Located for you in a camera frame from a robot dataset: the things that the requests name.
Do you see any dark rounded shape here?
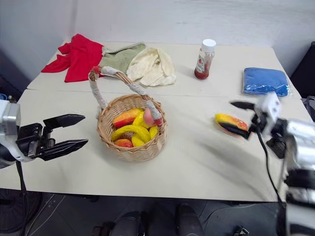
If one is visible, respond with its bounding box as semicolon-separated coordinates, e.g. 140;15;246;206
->
113;210;146;236
175;203;204;236

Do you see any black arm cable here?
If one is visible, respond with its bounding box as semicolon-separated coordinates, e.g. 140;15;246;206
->
15;160;28;236
255;131;285;205

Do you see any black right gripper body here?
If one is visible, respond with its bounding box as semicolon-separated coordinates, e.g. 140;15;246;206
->
249;107;272;136

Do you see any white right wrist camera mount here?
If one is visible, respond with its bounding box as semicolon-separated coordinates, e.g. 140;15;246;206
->
257;91;282;119

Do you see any wicker basket with handle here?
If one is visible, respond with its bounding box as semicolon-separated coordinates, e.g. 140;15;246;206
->
88;65;169;163

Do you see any short yellow toy banana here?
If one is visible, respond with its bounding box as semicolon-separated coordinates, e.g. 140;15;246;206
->
131;135;146;148

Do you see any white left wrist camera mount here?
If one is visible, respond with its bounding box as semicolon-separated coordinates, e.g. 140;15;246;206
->
0;99;22;139

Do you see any blue cloth in plastic bag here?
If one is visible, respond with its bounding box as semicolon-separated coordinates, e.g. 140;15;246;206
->
242;67;291;97

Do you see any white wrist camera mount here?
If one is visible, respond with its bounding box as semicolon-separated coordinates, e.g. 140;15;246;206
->
0;99;22;139
257;91;282;119

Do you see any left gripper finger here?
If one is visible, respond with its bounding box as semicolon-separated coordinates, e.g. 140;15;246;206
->
42;114;86;129
36;139;89;162

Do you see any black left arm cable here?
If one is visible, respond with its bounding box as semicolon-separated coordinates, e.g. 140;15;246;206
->
15;160;28;236

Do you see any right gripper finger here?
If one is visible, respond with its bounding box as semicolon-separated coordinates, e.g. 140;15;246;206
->
229;101;257;112
219;122;253;140

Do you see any yellow toy lemon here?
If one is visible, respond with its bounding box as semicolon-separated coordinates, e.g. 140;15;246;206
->
132;112;151;130

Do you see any black ribbed object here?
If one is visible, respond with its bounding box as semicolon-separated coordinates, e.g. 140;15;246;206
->
266;137;288;160

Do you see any red cloth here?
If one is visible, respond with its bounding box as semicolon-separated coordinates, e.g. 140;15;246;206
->
41;33;104;83

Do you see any cream cloth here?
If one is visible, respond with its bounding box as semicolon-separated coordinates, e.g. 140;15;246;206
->
126;47;177;88

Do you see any small orange red toy fruit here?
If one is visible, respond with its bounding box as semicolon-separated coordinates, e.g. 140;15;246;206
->
114;138;134;148

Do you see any ketchup bottle with white cap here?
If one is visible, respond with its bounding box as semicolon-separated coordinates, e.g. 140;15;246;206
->
194;38;217;81

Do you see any green towel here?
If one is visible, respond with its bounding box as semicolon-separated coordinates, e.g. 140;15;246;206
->
99;42;147;75

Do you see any pink toy peach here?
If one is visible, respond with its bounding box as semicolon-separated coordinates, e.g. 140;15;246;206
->
143;108;158;127

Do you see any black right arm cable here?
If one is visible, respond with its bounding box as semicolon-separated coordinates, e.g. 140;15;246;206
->
255;131;285;205

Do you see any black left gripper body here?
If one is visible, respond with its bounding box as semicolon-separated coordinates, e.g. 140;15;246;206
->
15;122;56;159

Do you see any black round floor object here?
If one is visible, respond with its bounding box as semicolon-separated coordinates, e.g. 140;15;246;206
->
0;188;43;235

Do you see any long yellow toy banana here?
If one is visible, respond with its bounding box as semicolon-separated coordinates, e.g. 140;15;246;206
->
110;124;152;143

